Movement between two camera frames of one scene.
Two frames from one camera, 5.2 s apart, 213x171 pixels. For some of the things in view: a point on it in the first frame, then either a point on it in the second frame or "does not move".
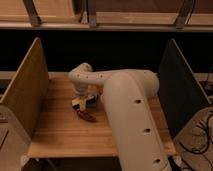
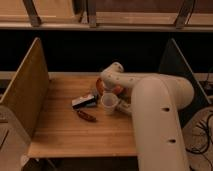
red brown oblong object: x=87 y=116 does not move
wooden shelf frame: x=107 y=15 does not move
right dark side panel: x=179 y=90 does not move
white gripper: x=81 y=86 → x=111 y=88
